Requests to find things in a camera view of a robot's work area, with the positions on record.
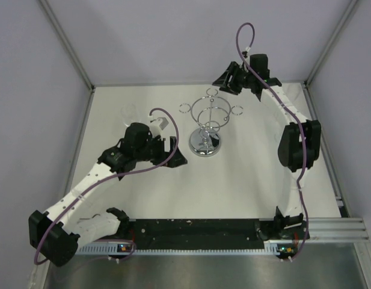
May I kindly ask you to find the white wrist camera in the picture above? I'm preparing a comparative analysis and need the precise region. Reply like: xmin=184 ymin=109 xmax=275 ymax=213
xmin=148 ymin=116 xmax=169 ymax=137
xmin=241 ymin=46 xmax=251 ymax=61

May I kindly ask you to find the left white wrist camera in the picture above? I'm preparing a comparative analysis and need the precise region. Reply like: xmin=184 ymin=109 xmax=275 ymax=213
xmin=148 ymin=116 xmax=169 ymax=137

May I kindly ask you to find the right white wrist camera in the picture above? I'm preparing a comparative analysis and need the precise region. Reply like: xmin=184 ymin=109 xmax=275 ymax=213
xmin=241 ymin=46 xmax=251 ymax=61

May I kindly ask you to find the aluminium frame post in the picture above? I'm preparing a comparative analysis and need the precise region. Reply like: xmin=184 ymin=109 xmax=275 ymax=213
xmin=304 ymin=0 xmax=361 ymax=88
xmin=36 ymin=0 xmax=95 ymax=92

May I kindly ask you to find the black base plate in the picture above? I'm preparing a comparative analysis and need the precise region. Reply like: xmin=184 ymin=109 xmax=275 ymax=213
xmin=118 ymin=217 xmax=312 ymax=250

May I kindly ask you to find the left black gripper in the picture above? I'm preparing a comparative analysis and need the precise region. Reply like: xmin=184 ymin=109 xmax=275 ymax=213
xmin=135 ymin=134 xmax=186 ymax=168

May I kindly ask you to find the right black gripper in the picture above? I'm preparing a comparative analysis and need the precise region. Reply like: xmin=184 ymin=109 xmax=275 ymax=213
xmin=212 ymin=63 xmax=254 ymax=96

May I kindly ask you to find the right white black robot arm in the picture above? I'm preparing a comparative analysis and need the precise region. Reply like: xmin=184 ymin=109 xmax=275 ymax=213
xmin=213 ymin=52 xmax=321 ymax=240

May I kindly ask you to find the aluminium frame post left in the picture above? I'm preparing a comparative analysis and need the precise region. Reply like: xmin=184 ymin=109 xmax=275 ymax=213
xmin=36 ymin=0 xmax=95 ymax=92

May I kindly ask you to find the aluminium frame post right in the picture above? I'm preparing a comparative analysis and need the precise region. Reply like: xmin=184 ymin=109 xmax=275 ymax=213
xmin=304 ymin=0 xmax=361 ymax=88

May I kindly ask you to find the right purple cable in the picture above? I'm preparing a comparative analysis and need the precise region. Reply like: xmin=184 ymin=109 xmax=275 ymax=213
xmin=235 ymin=22 xmax=311 ymax=259

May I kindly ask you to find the grey slotted cable duct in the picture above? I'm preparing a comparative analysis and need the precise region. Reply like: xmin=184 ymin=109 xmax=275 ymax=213
xmin=76 ymin=243 xmax=296 ymax=257

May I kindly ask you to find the chrome wine glass rack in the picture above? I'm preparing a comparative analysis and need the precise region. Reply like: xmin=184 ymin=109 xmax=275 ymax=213
xmin=179 ymin=88 xmax=244 ymax=157

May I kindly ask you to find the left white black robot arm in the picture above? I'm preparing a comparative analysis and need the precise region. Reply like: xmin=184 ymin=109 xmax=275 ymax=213
xmin=28 ymin=121 xmax=188 ymax=267

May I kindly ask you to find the clear wine glass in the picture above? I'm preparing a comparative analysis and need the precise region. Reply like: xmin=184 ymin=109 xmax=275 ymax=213
xmin=121 ymin=104 xmax=140 ymax=126

